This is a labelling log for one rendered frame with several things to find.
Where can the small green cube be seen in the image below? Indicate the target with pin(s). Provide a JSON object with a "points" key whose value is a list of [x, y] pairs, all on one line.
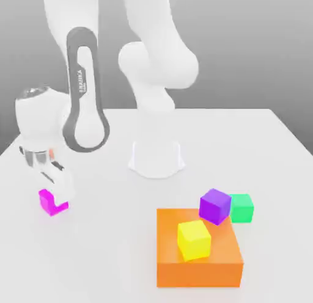
{"points": [[242, 209]]}

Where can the small purple cube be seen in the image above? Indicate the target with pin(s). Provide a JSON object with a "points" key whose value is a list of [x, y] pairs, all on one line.
{"points": [[215, 206]]}

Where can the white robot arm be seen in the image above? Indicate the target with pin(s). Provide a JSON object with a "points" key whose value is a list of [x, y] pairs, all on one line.
{"points": [[156, 63]]}

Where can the small yellow cube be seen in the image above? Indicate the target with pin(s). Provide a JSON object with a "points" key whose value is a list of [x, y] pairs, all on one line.
{"points": [[194, 240]]}

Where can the small magenta cube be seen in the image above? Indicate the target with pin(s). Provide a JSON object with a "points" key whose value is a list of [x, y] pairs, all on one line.
{"points": [[48, 202]]}

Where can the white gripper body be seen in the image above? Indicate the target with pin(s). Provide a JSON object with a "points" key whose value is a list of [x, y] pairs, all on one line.
{"points": [[63, 185]]}

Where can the large orange box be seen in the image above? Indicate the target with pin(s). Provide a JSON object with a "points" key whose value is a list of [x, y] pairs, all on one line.
{"points": [[200, 271]]}

